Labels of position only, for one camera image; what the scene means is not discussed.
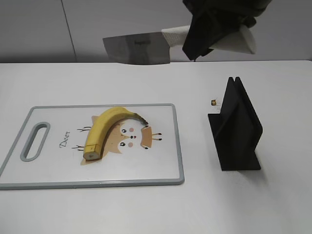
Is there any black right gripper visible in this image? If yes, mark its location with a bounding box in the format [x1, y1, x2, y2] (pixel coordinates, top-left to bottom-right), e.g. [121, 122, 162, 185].
[182, 0, 271, 60]

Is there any white grey-rimmed cutting board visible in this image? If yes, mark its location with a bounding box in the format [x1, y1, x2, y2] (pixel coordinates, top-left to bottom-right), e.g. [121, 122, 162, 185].
[0, 103, 184, 190]

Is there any yellow banana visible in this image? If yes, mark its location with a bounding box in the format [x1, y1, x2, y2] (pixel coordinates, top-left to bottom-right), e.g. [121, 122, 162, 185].
[85, 107, 148, 146]

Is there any white-handled kitchen knife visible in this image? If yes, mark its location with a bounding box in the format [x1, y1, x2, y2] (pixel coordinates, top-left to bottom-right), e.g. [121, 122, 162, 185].
[103, 25, 256, 65]

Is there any black knife stand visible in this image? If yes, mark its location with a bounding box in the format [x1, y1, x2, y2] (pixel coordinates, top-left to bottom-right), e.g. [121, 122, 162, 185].
[208, 77, 263, 171]

